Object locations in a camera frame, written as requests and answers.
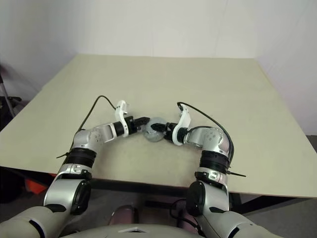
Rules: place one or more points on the motor cover with circuit board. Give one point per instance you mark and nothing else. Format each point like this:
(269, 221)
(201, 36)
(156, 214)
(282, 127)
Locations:
(154, 135)

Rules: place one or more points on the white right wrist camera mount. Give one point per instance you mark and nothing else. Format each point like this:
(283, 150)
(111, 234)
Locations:
(184, 119)

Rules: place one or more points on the grey robot torso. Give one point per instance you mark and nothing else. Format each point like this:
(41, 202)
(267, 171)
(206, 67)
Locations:
(99, 233)

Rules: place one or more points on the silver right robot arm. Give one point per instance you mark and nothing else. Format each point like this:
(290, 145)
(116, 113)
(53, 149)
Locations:
(210, 136)

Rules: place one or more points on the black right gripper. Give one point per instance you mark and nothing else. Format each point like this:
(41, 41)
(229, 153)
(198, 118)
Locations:
(169, 130)

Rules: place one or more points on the orange object under table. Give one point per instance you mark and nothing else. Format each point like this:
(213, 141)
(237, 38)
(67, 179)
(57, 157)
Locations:
(34, 187)

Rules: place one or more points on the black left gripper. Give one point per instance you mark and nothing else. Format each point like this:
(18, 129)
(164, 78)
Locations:
(131, 124)

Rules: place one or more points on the dark maroon rounded shape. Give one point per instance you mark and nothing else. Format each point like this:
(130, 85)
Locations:
(125, 215)

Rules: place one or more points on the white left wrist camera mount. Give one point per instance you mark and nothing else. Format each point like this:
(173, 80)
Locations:
(120, 109)

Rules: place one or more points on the black table frame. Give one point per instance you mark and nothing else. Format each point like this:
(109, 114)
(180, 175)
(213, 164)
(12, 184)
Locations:
(138, 188)

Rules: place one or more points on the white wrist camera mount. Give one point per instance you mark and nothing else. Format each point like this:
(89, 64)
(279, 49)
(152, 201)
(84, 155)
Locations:
(120, 109)
(184, 119)

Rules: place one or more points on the grey purple chair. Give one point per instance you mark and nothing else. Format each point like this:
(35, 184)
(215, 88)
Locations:
(5, 91)

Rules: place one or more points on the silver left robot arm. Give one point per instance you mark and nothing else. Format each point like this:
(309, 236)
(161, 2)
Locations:
(86, 138)

